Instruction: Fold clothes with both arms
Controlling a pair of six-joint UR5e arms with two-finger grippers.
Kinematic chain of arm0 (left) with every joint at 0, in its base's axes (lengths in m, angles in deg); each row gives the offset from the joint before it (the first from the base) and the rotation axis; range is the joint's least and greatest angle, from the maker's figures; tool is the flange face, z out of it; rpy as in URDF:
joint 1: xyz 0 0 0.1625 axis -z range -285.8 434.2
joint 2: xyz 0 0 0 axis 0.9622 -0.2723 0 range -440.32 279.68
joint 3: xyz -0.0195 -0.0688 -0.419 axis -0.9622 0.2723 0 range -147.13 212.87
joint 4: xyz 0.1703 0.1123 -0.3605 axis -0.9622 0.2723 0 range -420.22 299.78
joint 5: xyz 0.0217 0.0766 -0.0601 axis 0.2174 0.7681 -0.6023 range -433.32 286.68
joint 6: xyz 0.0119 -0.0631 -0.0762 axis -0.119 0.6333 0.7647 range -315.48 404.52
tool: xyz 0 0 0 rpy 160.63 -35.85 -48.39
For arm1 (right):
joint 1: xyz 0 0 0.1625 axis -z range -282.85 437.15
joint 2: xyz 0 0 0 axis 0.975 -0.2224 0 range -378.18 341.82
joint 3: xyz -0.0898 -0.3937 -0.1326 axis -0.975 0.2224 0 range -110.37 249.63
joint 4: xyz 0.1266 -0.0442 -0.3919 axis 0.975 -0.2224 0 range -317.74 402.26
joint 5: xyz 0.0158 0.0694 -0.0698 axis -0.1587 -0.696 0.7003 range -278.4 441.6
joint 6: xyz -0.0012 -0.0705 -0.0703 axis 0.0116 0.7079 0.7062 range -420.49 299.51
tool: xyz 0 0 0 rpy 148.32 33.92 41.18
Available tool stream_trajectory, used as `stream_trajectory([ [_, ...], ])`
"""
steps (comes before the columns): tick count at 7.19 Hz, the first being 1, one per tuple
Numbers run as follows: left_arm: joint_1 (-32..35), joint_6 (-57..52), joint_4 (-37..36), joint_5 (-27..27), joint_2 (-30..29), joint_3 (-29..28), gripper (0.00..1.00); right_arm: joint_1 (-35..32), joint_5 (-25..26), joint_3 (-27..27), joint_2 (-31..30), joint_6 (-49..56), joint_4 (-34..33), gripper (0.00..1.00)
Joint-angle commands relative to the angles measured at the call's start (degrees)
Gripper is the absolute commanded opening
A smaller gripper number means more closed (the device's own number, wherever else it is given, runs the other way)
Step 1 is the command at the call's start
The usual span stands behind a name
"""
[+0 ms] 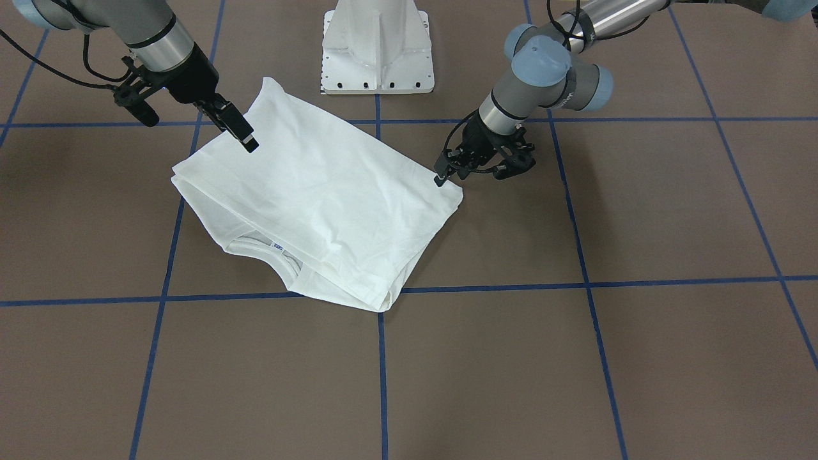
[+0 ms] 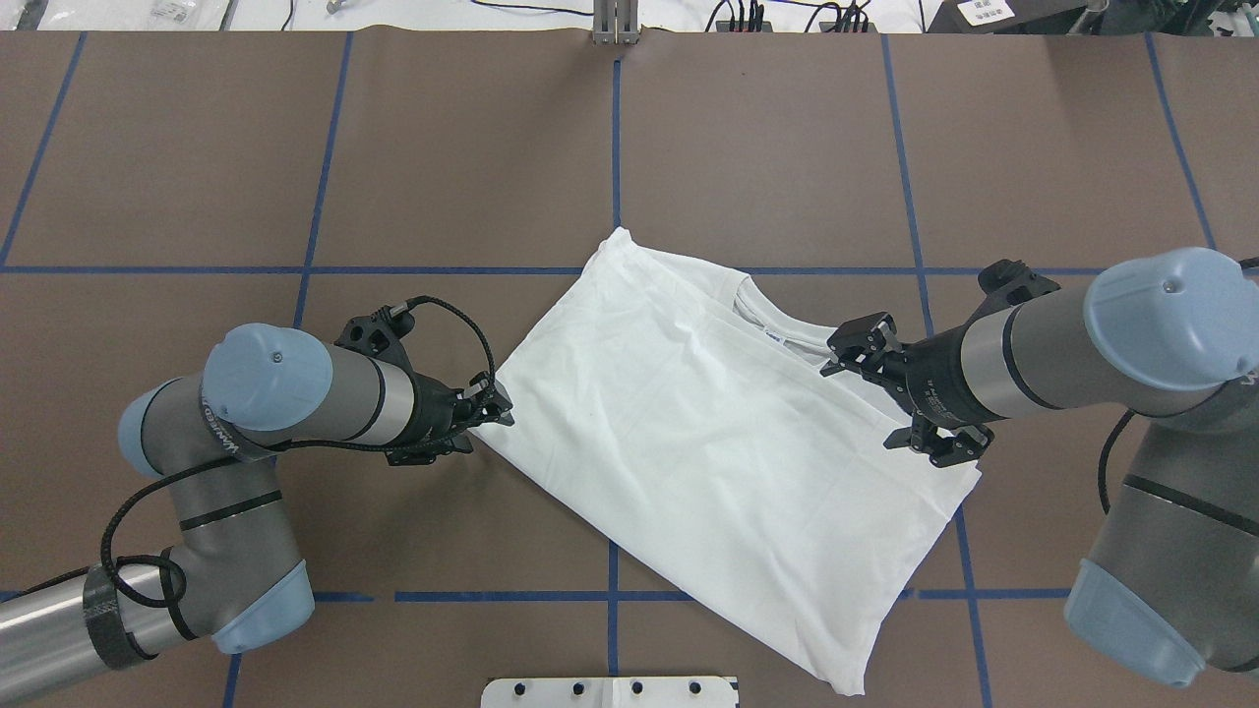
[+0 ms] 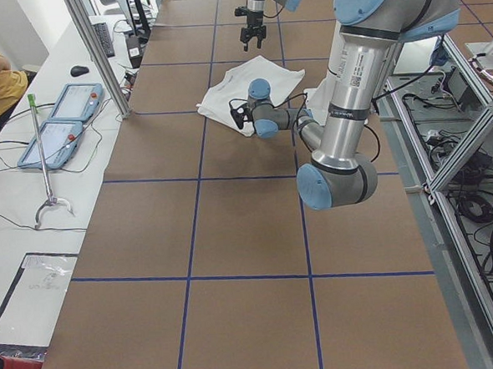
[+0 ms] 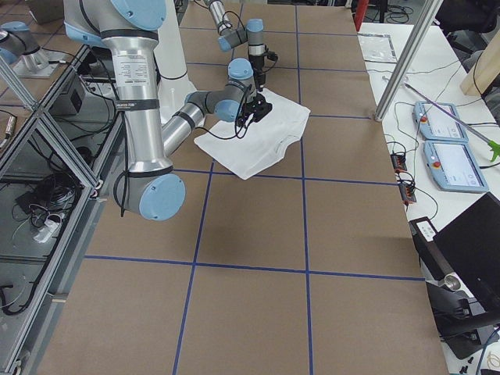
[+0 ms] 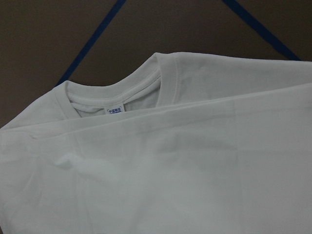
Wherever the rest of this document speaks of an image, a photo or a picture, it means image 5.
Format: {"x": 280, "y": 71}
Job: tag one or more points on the white long-sleeve printed shirt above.
{"x": 187, "y": 144}

